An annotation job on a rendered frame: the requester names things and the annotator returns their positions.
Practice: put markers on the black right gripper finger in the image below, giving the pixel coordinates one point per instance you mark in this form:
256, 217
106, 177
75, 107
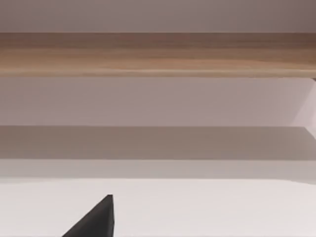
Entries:
98, 221

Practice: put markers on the wooden shelf board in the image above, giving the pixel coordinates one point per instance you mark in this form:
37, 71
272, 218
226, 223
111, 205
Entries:
158, 54

